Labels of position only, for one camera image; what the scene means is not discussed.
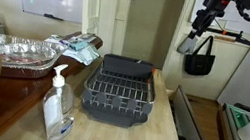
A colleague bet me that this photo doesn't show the grey dish rack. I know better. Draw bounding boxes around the grey dish rack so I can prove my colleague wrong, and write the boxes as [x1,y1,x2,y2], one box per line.
[81,54,155,127]

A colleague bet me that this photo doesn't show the folded green towels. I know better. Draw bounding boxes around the folded green towels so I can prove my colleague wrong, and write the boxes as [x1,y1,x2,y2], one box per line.
[47,34,100,66]

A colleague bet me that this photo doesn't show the grey oven mitt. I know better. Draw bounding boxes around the grey oven mitt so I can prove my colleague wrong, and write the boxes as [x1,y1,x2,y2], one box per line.
[177,35,198,54]

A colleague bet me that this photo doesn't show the black tote bag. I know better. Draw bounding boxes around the black tote bag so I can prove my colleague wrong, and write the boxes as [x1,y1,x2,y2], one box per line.
[184,36,215,76]

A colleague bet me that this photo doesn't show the clear soap pump bottle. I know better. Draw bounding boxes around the clear soap pump bottle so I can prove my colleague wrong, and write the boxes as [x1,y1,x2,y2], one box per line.
[42,64,74,140]

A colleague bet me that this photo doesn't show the aluminium foil tray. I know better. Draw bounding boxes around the aluminium foil tray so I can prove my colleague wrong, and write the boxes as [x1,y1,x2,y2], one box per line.
[0,34,67,79]

